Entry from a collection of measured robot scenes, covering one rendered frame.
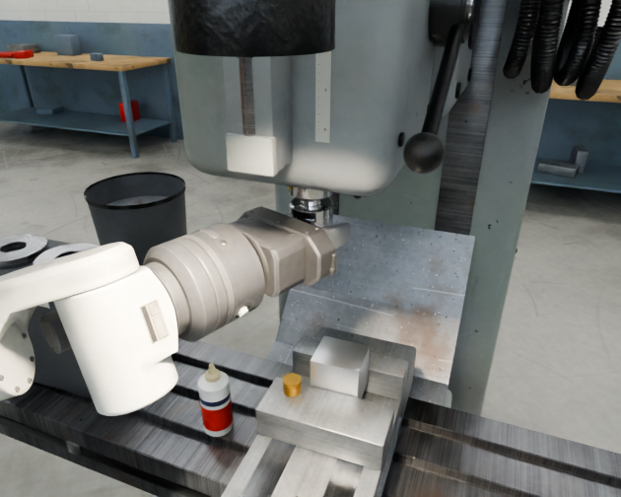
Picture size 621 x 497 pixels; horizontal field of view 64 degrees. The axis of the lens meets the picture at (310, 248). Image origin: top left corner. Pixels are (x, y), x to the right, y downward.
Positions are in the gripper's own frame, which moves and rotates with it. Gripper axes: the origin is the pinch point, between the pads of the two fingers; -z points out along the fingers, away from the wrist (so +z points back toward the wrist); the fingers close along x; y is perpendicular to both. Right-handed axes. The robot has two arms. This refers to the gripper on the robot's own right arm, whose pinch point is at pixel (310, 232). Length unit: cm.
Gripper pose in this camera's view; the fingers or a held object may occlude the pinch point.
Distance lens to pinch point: 53.7
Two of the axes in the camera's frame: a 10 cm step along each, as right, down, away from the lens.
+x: -7.4, -3.1, 5.9
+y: -0.1, 8.9, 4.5
